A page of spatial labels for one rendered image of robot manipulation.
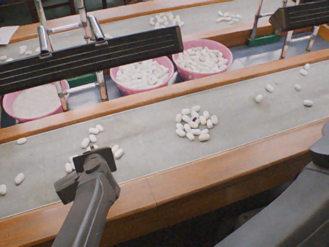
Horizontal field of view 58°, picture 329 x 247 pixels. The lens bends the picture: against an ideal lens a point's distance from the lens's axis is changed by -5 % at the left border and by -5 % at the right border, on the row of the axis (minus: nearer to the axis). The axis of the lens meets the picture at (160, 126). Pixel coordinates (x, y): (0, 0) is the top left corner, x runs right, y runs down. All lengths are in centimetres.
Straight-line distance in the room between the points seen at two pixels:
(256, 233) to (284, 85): 113
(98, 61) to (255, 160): 57
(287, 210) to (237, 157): 74
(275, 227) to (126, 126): 89
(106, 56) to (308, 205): 69
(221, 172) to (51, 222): 52
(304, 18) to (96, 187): 88
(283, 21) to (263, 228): 88
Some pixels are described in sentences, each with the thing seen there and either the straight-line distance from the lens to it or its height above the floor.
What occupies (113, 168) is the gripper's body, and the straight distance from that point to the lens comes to 81.
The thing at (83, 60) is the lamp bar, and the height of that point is 108.
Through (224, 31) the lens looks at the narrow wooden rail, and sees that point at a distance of 161.
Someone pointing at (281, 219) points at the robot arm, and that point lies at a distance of 29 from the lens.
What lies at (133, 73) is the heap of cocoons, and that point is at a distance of 135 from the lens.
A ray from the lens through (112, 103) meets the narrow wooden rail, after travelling 118.
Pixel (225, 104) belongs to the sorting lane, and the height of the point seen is 74.
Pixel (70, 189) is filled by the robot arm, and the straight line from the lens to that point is 69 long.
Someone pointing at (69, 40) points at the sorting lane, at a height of 74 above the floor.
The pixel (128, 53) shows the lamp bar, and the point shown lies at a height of 107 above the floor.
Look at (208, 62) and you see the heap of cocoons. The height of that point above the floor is 74.
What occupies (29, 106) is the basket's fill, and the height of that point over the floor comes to 74.
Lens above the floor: 156
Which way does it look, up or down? 47 degrees down
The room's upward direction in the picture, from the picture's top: 1 degrees counter-clockwise
